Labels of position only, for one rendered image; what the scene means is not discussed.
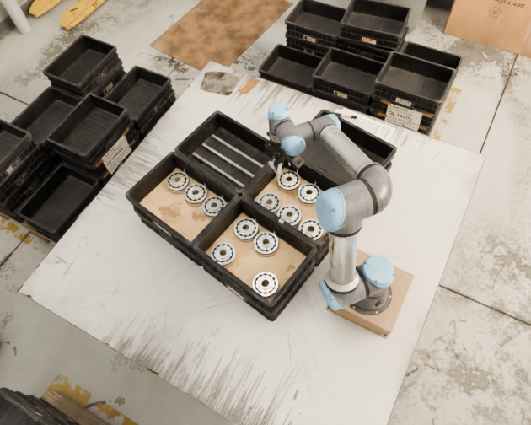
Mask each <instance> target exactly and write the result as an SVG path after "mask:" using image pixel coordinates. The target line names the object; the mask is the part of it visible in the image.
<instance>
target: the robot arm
mask: <svg viewBox="0 0 531 425"><path fill-rule="evenodd" d="M267 116H268V122H269V131H268V132H267V133H266V135H267V136H268V137H270V140H269V141H268V142H267V143H268V144H267V143H266V144H265V153H266V154H267V155H268V156H270V157H271V158H272V159H273V158H274V159H273V162H271V161H269V165H270V166H271V167H272V168H273V169H274V170H275V172H276V174H277V175H280V174H281V170H282V161H283V160H284V159H285V160H286V162H287V167H289V166H290V165H291V166H292V167H293V168H294V169H299V168H300V167H301V166H302V165H303V164H304V160H303V159H302V157H301V156H300V155H299V154H300V153H301V152H302V151H303V150H304V149H305V148H306V144H308V143H312V142H315V141H318V140H320V141H321V142H322V143H323V144H324V145H325V147H326V148H327V149H328V150H329V151H330V152H331V153H332V154H333V155H334V156H335V158H336V159H337V160H338V161H339V162H340V163H341V164H342V165H343V167H344V168H345V169H346V170H347V171H348V172H349V173H350V174H351V175H352V177H353V178H354V179H355V180H353V181H351V182H348V183H345V184H344V185H341V186H337V187H335V188H334V187H333V188H330V189H328V190H327V191H324V192H322V193H320V194H319V195H318V197H317V199H316V202H315V211H316V213H317V219H318V221H319V224H320V226H321V227H322V229H323V230H324V231H326V232H328V233H329V253H330V269H329V270H328V271H327V272H326V274H325V279H322V281H320V282H319V288H320V290H321V292H322V294H323V296H324V299H325V300H326V302H327V304H328V305H329V306H330V308H331V309H332V310H338V309H344V308H345V307H346V306H348V305H351V304H354V305H356V306H357V307H359V308H360V309H365V310H376V309H379V308H380V307H382V306H383V305H384V303H385V301H386V300H387V297H388V288H389V285H390V284H391V283H392V282H393V280H394V268H393V266H392V264H391V263H390V262H389V261H388V260H387V259H385V258H383V257H381V256H369V257H368V258H367V259H366V260H365V261H364V262H363V263H362V264H361V265H359V266H356V252H357V234H358V233H359V232H360V231H361V229H362V223H363V219H366V218H370V217H372V216H374V215H377V214H379V213H381V212H382V211H383V210H384V209H385V208H386V207H387V206H388V205H389V203H390V200H391V198H392V194H393V185H392V180H391V178H390V176H389V173H388V172H387V170H386V169H385V168H384V167H383V166H382V165H381V164H379V163H374V162H373V161H372V160H371V159H370V158H369V157H368V156H367V155H366V154H365V153H364V152H363V151H362V150H361V149H360V148H358V147H357V146H356V145H355V144H354V143H353V142H352V141H351V140H350V139H349V138H348V137H347V136H346V135H345V134H344V133H343V132H342V131H341V124H340V121H339V120H338V117H337V116H336V115H334V114H330V115H327V116H321V117H319V118H316V119H313V120H311V121H306V122H304V123H301V124H298V125H296V126H295V125H294V123H293V122H292V120H291V118H290V116H289V109H288V106H287V105H286V104H284V103H282V102H276V103H273V104H271V105H270V106H269V108H268V115H267ZM266 149H267V152H266Z"/></svg>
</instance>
